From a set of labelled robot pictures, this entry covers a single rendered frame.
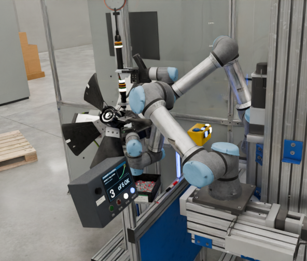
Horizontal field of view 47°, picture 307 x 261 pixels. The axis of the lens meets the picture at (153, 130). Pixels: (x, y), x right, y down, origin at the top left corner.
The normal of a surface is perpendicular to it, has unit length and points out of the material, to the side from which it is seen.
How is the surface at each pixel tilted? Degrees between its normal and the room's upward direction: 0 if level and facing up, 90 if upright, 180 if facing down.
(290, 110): 90
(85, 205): 90
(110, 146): 51
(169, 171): 90
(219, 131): 90
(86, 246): 0
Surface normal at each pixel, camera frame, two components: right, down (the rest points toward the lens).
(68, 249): -0.06, -0.94
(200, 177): -0.67, 0.36
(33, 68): 0.75, 0.19
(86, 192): -0.49, 0.33
